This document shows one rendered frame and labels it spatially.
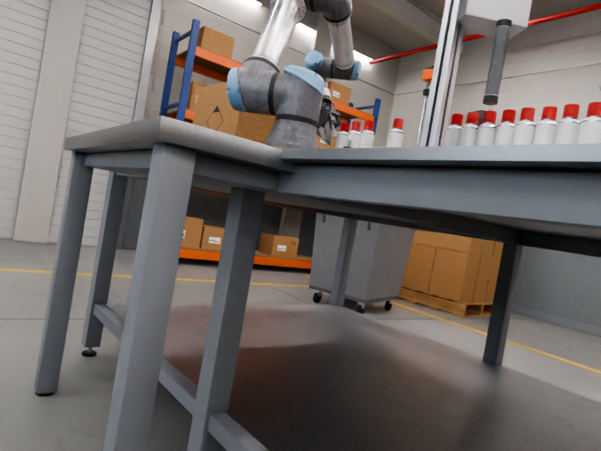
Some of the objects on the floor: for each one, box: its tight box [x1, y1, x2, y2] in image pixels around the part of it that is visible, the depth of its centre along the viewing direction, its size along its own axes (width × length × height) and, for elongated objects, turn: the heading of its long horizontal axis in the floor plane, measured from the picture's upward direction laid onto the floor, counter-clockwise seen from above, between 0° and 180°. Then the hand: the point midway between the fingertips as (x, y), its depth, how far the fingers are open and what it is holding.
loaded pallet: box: [399, 229, 504, 318], centre depth 512 cm, size 120×83×139 cm
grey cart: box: [309, 212, 418, 314], centre depth 396 cm, size 89×63×96 cm
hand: (327, 141), depth 175 cm, fingers closed
